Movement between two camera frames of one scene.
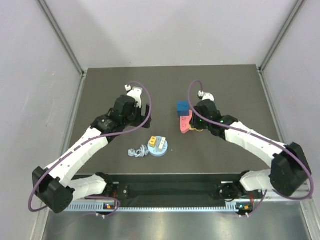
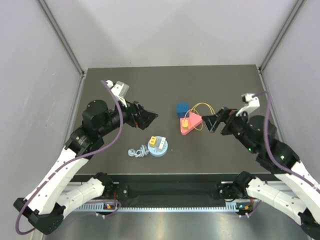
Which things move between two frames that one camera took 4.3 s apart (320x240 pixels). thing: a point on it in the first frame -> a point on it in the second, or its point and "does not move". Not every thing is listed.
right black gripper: (194, 123) -> (225, 115)
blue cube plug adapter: (183, 108) does not move
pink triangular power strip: (184, 122) does not move
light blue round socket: (155, 151) does not move
